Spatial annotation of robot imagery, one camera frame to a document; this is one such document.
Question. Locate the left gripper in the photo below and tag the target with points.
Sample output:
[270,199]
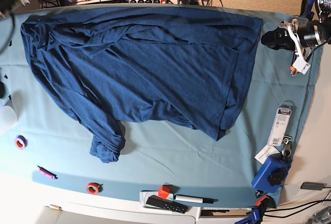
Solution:
[292,36]

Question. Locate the dark blue t-shirt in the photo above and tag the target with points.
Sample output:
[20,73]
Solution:
[191,67]

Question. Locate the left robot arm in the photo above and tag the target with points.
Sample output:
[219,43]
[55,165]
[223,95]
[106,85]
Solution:
[321,11]

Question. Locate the orange black utility clamp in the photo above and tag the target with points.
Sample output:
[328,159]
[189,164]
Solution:
[294,71]

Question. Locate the white blister pack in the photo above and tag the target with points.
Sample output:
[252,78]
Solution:
[280,124]

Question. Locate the white paper card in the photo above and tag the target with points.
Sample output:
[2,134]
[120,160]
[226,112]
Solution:
[265,152]

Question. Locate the metal keys carabiner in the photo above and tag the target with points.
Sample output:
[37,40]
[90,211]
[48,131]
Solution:
[286,152]

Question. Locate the power strip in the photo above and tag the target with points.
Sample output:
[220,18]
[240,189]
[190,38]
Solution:
[148,1]

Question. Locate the blue box with knob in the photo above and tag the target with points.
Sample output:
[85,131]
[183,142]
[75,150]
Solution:
[272,174]

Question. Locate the grey adapter box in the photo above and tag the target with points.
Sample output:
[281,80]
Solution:
[312,186]

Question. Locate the blue orange clamp bottom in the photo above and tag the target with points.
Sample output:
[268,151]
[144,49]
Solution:
[257,213]

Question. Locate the white black marker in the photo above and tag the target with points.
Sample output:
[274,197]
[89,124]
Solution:
[193,199]

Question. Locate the orange red cube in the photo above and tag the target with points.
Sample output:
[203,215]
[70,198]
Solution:
[164,191]

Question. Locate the black remote control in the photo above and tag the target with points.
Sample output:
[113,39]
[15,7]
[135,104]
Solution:
[164,204]

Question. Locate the red tape roll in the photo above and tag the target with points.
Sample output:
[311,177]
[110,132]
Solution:
[94,188]

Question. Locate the light blue table cloth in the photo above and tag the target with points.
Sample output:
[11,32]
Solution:
[156,152]

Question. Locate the pink pen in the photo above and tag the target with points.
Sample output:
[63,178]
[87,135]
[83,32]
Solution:
[46,173]

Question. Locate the purple tape roll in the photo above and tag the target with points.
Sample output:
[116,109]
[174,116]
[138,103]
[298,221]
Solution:
[20,142]

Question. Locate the white paper roll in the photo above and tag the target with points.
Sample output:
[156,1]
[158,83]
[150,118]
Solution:
[8,117]

